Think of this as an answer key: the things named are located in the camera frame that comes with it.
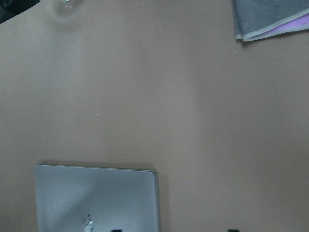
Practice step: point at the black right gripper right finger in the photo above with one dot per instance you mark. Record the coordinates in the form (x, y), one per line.
(232, 230)

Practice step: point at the grey laptop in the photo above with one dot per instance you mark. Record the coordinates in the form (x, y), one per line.
(89, 199)

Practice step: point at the folded grey cloth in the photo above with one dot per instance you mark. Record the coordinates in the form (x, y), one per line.
(259, 19)

